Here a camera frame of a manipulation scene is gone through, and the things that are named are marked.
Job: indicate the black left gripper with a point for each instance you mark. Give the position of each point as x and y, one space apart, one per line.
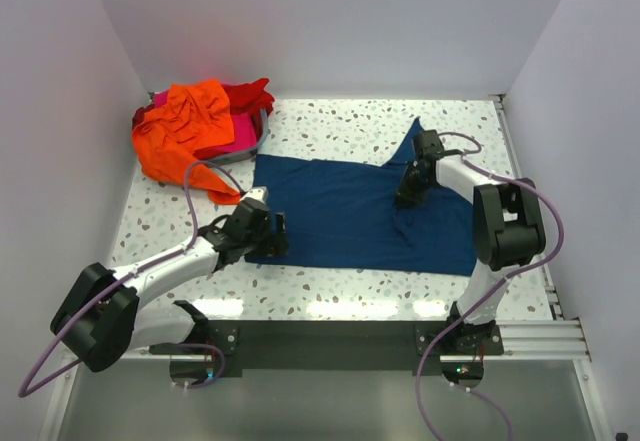
273 234

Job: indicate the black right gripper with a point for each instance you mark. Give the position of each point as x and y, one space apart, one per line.
411 184

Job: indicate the blue t-shirt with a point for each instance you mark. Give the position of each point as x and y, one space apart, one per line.
342 215

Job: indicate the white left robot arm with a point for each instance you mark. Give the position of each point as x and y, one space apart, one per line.
103 315

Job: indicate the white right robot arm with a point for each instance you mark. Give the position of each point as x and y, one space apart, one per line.
507 227

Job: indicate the grey laundry basket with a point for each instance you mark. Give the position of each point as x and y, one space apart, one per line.
250 132

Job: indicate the red t-shirt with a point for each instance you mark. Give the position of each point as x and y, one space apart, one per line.
208 119

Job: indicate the orange t-shirt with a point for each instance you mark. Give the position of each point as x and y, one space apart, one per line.
168 137

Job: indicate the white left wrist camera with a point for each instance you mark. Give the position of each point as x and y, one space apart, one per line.
259 194

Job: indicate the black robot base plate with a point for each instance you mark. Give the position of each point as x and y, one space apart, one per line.
390 345

